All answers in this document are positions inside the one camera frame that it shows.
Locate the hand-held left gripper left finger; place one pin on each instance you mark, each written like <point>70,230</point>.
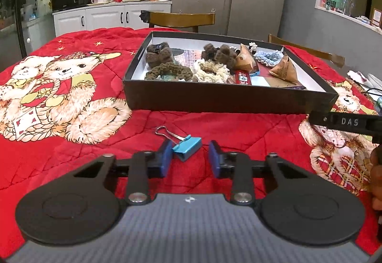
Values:
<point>166,160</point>

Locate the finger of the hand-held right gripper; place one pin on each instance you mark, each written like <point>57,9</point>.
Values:
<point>317,119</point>

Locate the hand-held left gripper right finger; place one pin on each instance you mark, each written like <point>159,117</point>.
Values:
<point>215,160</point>

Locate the blue binder clip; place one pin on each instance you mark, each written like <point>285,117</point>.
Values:
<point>188,148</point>

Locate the gold triangular snack packet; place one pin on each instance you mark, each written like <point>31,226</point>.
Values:
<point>243,58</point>
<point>283,70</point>

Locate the black shallow box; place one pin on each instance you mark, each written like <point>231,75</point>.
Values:
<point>223,99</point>

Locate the light blue scrunchie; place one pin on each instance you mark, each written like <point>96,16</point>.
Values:
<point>268,56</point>

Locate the red snack packet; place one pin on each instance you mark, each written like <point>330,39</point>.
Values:
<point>241,78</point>

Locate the cream fluffy scrunchie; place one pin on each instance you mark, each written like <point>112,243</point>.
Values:
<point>209,72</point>

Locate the olive brown crochet scrunchie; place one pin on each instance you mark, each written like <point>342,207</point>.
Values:
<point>167,69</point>

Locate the small white scrunchie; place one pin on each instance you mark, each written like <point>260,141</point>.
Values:
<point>253,46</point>

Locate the dark brown fluffy scrunchie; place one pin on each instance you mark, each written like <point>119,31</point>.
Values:
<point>158,55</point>
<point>223,54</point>

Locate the person's right hand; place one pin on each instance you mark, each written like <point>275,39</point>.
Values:
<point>376,167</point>

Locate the red bear printed blanket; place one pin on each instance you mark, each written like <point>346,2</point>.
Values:
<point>238,131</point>

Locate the pink and white cloth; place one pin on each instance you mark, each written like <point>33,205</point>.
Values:
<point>358,76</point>

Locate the wooden chair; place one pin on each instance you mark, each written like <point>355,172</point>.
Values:
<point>313,52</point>
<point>179,18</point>

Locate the small framed picture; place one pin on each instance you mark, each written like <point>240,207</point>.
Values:
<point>377,17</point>

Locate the small black cloth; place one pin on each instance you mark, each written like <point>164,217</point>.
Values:
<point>144,16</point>

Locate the white kitchen cabinet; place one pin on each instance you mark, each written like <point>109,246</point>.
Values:
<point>104,18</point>

